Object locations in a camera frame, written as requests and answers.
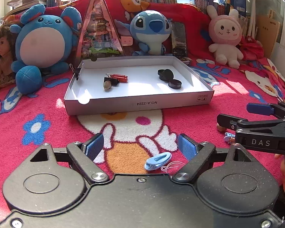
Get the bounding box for black round cap front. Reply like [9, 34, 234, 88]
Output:
[168, 79, 182, 89]

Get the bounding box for white cardboard box tray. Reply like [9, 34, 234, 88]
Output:
[64, 56, 214, 115]

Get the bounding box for blue Stitch plush toy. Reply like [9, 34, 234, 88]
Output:
[114, 10, 171, 56]

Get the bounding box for pink bunny plush toy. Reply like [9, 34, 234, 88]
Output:
[206, 5, 244, 69]

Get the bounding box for brown haired doll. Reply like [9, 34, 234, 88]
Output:
[0, 23, 17, 90]

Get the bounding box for blue hair clip right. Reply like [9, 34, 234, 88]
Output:
[223, 132, 235, 145]

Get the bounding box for white pole stand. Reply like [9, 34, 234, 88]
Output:
[247, 0, 256, 39]

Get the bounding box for red cartoon blanket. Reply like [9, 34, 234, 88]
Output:
[0, 0, 285, 219]

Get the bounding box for red cloth bundle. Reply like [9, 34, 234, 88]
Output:
[238, 36, 264, 61]

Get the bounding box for brown cardboard sheet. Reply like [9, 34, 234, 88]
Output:
[256, 9, 281, 58]

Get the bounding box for blue hair clip clear ring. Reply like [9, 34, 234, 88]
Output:
[144, 151, 185, 173]

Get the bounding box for black binder clip on box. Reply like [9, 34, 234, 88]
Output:
[69, 62, 84, 81]

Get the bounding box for pink triangular diorama box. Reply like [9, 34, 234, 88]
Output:
[75, 0, 133, 64]

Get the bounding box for black round cap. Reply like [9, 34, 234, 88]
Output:
[168, 79, 182, 89]
[158, 69, 164, 79]
[161, 69, 174, 82]

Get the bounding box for small black binder clip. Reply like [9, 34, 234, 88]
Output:
[104, 74, 120, 86]

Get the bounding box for round blue plush toy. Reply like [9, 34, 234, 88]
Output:
[9, 4, 82, 95]

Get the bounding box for black smartphone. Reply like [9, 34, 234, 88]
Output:
[171, 21, 187, 59]

